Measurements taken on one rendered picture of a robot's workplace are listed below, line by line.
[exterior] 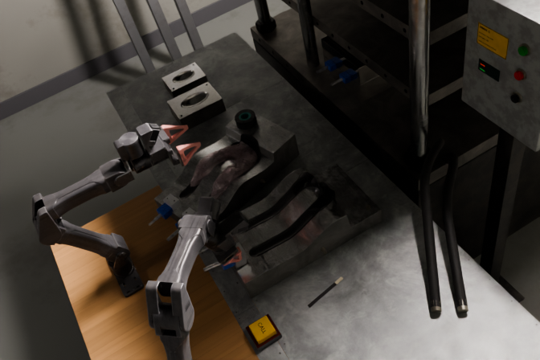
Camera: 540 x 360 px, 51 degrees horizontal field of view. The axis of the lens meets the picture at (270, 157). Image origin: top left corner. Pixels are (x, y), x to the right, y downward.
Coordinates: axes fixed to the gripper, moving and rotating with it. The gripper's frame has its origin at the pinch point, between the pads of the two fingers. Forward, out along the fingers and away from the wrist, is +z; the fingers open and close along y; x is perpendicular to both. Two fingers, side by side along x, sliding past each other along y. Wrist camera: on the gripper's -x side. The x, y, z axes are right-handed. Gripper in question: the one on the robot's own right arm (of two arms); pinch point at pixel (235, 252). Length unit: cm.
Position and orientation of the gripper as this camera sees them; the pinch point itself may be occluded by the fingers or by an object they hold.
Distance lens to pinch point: 172.8
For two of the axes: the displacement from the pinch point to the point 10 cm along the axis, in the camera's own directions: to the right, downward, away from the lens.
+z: 4.1, 4.3, 8.0
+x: -7.7, 6.4, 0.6
